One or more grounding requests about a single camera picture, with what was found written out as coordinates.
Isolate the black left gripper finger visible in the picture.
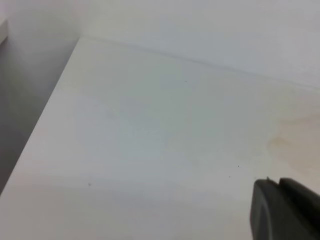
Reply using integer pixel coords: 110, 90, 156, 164
250, 178, 320, 240

